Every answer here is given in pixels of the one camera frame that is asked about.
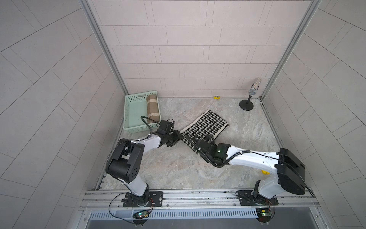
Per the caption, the beige plaid scarf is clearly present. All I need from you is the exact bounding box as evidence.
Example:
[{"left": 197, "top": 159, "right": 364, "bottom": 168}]
[{"left": 146, "top": 94, "right": 160, "bottom": 122}]

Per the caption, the black white houndstooth scarf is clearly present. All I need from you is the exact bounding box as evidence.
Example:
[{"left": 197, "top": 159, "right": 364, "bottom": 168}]
[{"left": 180, "top": 110, "right": 230, "bottom": 151}]

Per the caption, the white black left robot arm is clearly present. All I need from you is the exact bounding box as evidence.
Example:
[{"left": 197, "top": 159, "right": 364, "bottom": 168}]
[{"left": 105, "top": 116, "right": 180, "bottom": 207}]

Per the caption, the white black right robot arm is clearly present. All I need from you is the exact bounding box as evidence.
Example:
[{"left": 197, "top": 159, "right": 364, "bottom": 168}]
[{"left": 181, "top": 135, "right": 309, "bottom": 205}]

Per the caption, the right green circuit board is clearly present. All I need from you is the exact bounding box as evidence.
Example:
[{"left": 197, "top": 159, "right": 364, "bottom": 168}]
[{"left": 255, "top": 208, "right": 273, "bottom": 223}]

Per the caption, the green circuit board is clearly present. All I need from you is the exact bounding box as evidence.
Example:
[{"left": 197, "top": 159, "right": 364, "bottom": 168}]
[
  {"left": 133, "top": 210, "right": 150, "bottom": 219},
  {"left": 255, "top": 208, "right": 273, "bottom": 223}
]

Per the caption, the left green circuit board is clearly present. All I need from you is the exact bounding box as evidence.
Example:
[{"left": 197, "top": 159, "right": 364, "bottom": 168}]
[{"left": 133, "top": 210, "right": 150, "bottom": 219}]

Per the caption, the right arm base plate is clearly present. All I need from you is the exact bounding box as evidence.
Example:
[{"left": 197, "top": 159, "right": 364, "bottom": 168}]
[{"left": 235, "top": 190, "right": 278, "bottom": 206}]

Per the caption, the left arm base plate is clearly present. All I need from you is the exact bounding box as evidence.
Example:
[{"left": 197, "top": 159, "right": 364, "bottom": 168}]
[{"left": 122, "top": 191, "right": 164, "bottom": 208}]

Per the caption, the aluminium mounting rail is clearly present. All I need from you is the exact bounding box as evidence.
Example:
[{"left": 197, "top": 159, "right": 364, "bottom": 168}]
[{"left": 76, "top": 189, "right": 319, "bottom": 210}]

